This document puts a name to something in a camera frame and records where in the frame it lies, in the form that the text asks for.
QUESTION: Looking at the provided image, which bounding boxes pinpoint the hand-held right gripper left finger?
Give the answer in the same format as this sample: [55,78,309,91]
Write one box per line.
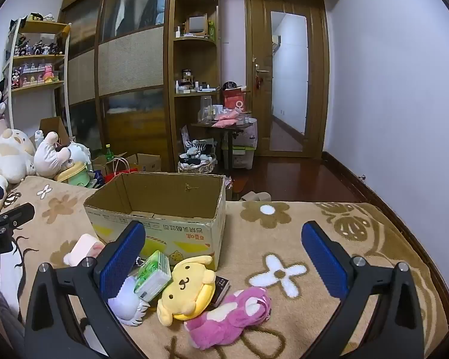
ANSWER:
[24,220,150,359]

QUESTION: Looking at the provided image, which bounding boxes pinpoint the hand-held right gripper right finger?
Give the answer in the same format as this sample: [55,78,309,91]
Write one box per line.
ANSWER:
[301,221,425,359]

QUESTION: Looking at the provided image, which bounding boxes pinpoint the green tissue packet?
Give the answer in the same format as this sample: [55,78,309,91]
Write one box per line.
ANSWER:
[133,250,173,303]

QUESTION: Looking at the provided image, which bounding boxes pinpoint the yellow dog plush toy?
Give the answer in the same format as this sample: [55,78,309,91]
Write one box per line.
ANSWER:
[156,255,217,327]

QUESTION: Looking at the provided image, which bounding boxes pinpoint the small black packet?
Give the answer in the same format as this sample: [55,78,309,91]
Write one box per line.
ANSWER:
[210,275,230,307]

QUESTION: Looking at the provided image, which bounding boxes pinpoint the pink bear plush toy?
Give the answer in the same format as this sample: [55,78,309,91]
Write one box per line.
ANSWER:
[183,286,273,350]

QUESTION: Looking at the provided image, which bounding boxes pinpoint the large cream plush toy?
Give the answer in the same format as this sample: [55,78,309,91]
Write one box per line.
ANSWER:
[0,129,36,195]

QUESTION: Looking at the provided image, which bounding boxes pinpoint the pink white plush toy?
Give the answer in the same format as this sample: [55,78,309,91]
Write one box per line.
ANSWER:
[63,234,105,268]

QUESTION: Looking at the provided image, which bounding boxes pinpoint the brown floral blanket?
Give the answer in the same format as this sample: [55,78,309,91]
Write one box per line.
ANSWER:
[0,174,449,359]

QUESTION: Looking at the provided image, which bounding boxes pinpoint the white plush with pink limbs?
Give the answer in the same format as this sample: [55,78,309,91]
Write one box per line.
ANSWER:
[34,131,92,180]

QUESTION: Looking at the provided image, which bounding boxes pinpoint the green yellow toy house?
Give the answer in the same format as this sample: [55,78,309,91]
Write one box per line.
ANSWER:
[54,162,90,188]

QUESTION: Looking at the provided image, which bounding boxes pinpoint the person's grey clothing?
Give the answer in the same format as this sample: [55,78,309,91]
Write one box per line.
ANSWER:
[0,265,25,359]

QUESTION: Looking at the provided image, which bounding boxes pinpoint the tall brown cardboard box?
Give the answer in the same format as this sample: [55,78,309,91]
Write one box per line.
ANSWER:
[39,117,72,146]

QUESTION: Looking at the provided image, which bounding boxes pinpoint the red paper shopping bag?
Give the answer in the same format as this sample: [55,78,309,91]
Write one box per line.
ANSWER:
[105,157,139,184]

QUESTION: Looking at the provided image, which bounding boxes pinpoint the beige slippers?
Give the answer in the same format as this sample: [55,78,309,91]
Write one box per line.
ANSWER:
[241,191,272,202]

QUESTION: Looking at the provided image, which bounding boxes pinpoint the open flap cardboard box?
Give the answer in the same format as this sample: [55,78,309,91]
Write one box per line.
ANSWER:
[92,153,161,174]

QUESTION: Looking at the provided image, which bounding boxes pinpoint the wicker basket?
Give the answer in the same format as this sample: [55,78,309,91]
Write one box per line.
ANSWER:
[178,157,218,174]

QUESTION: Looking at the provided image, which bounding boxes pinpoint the clear storage bin green lid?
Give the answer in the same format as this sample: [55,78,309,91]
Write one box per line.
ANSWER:
[232,146,257,170]

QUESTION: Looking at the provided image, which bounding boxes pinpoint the wooden corner shelf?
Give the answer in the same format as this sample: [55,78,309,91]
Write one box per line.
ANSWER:
[169,0,222,173]

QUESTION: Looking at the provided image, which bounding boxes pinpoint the white pink printed bag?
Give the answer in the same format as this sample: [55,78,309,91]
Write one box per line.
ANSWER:
[239,120,258,148]

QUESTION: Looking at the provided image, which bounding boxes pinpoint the small dark side table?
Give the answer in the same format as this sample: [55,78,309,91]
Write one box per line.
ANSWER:
[191,120,255,169]

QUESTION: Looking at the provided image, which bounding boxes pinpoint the row of toy figures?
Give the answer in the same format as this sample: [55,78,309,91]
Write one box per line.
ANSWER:
[11,34,64,58]

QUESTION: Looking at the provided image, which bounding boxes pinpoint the white display shelf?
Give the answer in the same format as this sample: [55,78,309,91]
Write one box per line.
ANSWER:
[2,17,73,139]

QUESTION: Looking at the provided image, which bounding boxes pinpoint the pink plastic bags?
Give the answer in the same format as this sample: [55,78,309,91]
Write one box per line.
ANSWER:
[213,110,240,128]

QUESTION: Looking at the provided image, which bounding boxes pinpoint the clear plastic container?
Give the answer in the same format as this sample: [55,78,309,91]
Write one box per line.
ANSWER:
[200,96,214,124]

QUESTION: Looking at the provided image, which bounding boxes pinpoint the wooden door with glass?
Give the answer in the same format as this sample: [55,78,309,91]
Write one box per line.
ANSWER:
[245,0,330,158]

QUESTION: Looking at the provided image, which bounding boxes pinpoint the red bag with white print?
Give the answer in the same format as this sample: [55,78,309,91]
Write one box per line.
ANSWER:
[224,88,248,115]

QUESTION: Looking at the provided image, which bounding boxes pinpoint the group of cosmetic bottles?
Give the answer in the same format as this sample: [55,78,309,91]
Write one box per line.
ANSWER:
[174,69,221,94]

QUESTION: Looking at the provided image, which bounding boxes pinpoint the wooden sliding door wardrobe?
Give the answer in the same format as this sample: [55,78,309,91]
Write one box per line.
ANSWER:
[58,0,173,173]

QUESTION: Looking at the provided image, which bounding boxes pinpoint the square framed mirror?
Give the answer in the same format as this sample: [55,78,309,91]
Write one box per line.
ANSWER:
[187,15,208,34]

